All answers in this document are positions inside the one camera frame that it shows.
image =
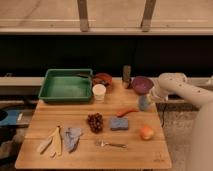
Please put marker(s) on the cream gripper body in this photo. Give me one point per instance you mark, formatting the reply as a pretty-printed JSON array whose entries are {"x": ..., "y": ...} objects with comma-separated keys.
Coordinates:
[{"x": 150, "y": 97}]

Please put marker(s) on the blue plastic cup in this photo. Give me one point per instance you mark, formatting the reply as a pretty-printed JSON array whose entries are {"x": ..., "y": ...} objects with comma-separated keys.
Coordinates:
[{"x": 144, "y": 102}]

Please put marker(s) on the white paper cup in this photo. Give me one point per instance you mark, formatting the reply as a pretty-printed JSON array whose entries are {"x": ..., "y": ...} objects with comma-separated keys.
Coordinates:
[{"x": 99, "y": 92}]

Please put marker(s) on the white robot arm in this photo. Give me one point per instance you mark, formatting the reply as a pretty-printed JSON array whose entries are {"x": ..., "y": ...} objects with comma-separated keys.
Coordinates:
[{"x": 200, "y": 156}]

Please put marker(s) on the green plastic tray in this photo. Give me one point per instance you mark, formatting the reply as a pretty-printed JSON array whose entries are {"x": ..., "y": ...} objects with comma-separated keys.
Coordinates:
[{"x": 66, "y": 85}]

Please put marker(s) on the purple bowl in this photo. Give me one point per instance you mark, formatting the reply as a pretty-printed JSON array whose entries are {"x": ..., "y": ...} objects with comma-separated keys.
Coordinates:
[{"x": 142, "y": 84}]

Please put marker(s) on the dark rectangular block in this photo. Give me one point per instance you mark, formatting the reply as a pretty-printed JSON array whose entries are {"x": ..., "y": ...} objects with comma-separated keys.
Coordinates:
[{"x": 126, "y": 78}]

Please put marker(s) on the orange peach toy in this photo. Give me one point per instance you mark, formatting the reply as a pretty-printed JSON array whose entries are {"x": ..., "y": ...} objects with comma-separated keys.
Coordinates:
[{"x": 146, "y": 132}]

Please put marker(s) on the orange carrot toy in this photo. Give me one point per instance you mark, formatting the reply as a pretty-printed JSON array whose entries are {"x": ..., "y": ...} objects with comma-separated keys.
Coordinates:
[{"x": 123, "y": 112}]

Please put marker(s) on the blue sponge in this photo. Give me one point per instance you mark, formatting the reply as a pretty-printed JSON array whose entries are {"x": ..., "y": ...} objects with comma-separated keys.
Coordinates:
[{"x": 118, "y": 123}]

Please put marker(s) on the red bowl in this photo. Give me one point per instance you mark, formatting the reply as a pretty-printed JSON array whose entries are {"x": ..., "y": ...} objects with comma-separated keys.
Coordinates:
[{"x": 103, "y": 78}]

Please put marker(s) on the bunch of dark grapes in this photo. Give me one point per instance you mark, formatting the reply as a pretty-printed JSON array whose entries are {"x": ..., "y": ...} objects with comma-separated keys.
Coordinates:
[{"x": 95, "y": 122}]

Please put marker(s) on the silver fork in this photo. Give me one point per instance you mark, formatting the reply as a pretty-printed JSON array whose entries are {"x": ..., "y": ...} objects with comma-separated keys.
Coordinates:
[{"x": 102, "y": 144}]

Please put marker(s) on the grey blue cloth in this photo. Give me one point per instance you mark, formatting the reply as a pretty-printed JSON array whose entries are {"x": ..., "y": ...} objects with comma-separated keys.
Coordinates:
[{"x": 71, "y": 138}]

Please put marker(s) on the blue object at left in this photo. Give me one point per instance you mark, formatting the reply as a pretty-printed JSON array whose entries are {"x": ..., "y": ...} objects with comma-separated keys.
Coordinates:
[{"x": 10, "y": 117}]

